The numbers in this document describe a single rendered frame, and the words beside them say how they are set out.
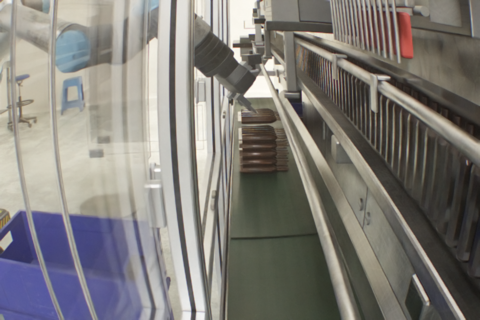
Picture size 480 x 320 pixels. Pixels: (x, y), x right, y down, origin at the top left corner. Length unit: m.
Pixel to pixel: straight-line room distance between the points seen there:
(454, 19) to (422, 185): 0.29
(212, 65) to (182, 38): 0.35
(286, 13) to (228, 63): 0.29
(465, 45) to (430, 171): 0.48
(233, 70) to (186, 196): 0.38
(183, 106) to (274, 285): 0.24
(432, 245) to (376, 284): 0.20
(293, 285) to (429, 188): 0.30
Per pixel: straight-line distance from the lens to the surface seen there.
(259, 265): 0.63
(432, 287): 0.27
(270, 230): 0.73
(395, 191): 0.39
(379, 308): 0.46
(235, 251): 0.67
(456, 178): 0.27
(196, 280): 0.68
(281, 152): 1.00
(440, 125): 0.26
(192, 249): 0.66
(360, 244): 0.58
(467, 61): 0.77
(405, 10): 0.55
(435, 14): 0.55
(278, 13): 1.17
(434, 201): 0.31
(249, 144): 0.98
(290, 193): 0.89
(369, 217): 0.86
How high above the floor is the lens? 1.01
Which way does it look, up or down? 17 degrees down
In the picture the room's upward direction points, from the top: 2 degrees counter-clockwise
